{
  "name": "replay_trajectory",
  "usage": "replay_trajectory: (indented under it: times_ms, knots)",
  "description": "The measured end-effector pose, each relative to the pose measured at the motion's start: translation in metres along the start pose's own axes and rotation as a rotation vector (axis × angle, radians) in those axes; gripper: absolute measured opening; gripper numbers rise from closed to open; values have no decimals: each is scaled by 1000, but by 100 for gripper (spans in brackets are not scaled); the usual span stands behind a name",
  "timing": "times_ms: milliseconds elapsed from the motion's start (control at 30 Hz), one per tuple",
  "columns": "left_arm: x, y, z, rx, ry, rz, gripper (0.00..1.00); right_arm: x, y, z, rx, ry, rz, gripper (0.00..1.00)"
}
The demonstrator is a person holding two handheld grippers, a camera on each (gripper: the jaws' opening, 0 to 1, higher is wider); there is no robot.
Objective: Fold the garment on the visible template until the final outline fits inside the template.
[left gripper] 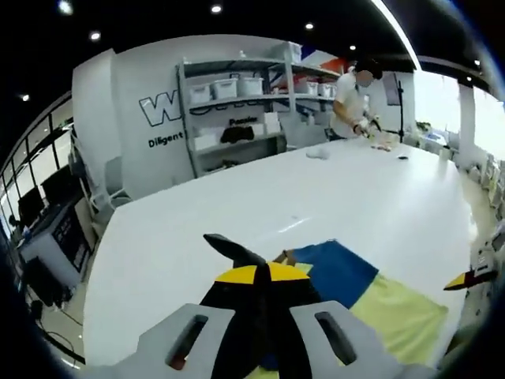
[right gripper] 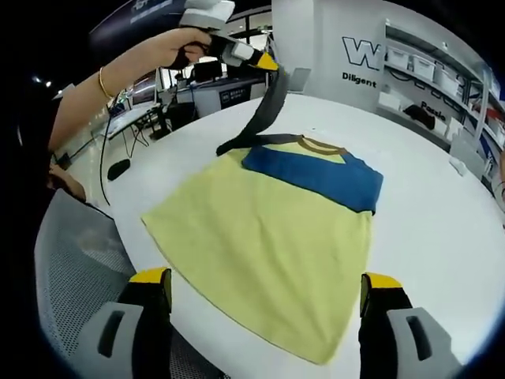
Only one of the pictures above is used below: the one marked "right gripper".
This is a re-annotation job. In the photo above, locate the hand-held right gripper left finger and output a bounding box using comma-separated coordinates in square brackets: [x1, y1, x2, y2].
[65, 267, 174, 379]

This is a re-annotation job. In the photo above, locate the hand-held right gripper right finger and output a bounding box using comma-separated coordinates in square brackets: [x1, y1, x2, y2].
[357, 271, 462, 379]

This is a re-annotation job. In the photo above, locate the yellow blue grey garment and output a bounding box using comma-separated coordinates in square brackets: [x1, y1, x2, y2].
[140, 66, 384, 366]

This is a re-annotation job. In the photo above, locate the person's left hand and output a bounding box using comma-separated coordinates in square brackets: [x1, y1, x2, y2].
[149, 28, 213, 70]

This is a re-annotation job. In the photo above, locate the black computer monitor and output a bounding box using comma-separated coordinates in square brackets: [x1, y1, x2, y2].
[193, 62, 224, 82]

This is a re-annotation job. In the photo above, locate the dark hanging banner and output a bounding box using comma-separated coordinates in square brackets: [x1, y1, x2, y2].
[88, 0, 186, 44]

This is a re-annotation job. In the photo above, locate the white storage bin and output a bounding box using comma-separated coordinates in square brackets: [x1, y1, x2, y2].
[412, 54, 441, 78]
[437, 66, 467, 90]
[388, 49, 416, 66]

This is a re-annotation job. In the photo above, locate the small black oval object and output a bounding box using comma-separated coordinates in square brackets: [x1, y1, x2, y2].
[107, 159, 132, 181]

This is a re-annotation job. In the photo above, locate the small white object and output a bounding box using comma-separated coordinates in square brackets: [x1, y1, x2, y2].
[449, 157, 469, 177]

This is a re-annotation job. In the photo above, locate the black cloth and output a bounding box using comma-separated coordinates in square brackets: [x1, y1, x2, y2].
[404, 104, 437, 129]

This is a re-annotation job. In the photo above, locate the white shelf rack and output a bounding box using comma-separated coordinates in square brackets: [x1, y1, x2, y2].
[378, 19, 505, 178]

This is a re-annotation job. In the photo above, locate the gold bracelet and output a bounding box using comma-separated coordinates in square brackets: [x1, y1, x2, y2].
[98, 66, 116, 100]

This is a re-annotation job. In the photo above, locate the black cable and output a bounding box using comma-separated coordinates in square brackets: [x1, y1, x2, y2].
[98, 100, 119, 206]

